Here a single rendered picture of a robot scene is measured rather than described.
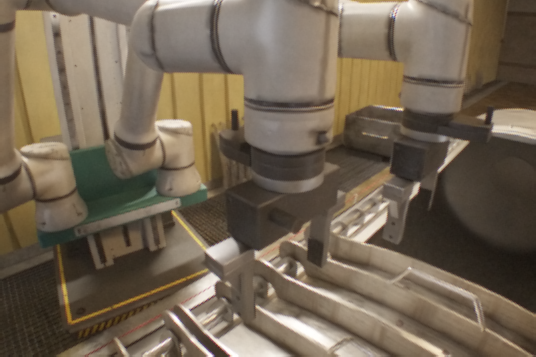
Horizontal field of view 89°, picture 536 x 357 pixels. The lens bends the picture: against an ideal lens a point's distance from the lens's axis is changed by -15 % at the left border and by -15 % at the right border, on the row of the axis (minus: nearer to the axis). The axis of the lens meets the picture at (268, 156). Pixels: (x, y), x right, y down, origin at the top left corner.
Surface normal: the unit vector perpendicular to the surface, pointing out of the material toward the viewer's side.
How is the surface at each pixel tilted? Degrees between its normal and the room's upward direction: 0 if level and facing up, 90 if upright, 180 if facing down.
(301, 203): 90
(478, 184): 83
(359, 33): 91
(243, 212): 90
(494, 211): 74
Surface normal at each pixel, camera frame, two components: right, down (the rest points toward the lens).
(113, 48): 0.60, 0.28
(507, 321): -0.71, 0.25
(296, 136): 0.06, 0.34
